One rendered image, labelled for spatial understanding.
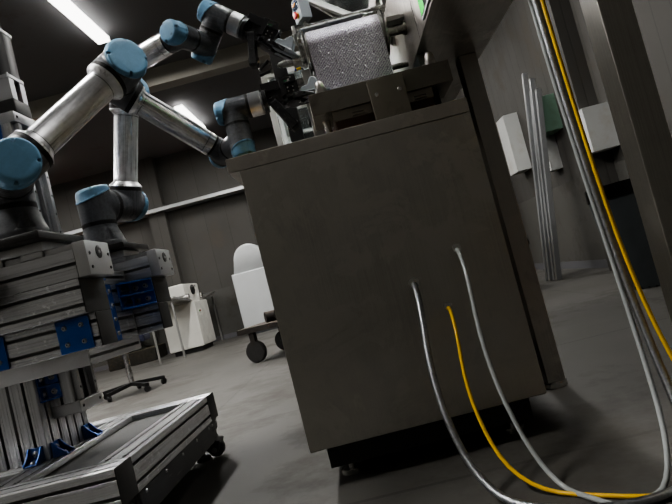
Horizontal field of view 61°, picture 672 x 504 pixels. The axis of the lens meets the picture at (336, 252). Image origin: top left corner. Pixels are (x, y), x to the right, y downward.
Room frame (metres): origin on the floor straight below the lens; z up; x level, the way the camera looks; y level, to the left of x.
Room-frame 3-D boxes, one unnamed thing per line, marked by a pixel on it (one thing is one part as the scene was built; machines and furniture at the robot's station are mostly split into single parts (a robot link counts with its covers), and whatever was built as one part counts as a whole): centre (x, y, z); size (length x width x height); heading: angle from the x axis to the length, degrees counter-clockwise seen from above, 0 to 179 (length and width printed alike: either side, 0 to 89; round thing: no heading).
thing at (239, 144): (1.77, 0.21, 1.01); 0.11 x 0.08 x 0.11; 35
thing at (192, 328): (9.03, 2.53, 0.53); 2.24 x 0.56 x 1.06; 178
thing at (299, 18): (2.36, -0.11, 1.66); 0.07 x 0.07 x 0.10; 26
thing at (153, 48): (1.85, 0.49, 1.38); 0.49 x 0.11 x 0.12; 63
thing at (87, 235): (1.99, 0.78, 0.87); 0.15 x 0.15 x 0.10
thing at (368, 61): (1.75, -0.20, 1.11); 0.23 x 0.01 x 0.18; 89
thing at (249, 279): (9.79, 1.39, 0.75); 0.76 x 0.64 x 1.50; 88
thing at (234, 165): (2.76, -0.12, 0.88); 2.52 x 0.66 x 0.04; 179
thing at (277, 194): (2.76, -0.13, 0.43); 2.52 x 0.64 x 0.86; 179
